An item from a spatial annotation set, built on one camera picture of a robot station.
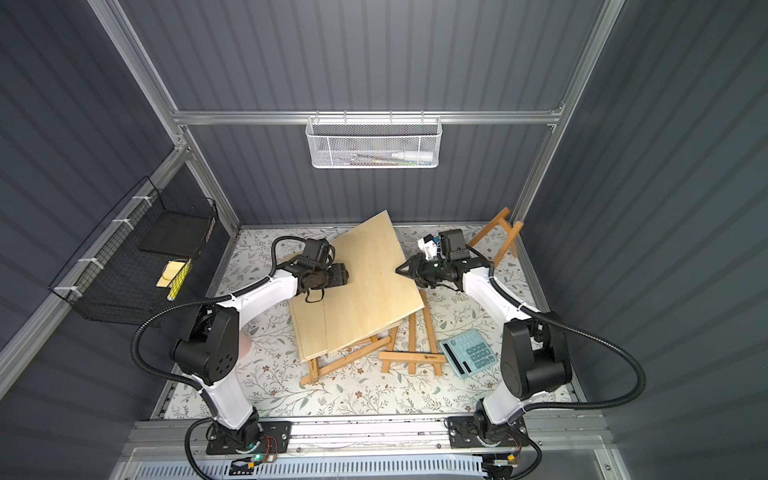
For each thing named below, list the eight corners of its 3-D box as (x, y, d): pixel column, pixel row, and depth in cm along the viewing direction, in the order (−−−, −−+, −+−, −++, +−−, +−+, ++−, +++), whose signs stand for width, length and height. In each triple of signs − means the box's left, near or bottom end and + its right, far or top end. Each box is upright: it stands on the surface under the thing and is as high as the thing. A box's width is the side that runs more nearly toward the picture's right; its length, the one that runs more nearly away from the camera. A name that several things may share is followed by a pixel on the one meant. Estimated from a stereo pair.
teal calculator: (457, 382, 84) (460, 378, 81) (438, 346, 91) (439, 341, 88) (495, 364, 87) (498, 359, 84) (473, 331, 94) (476, 325, 91)
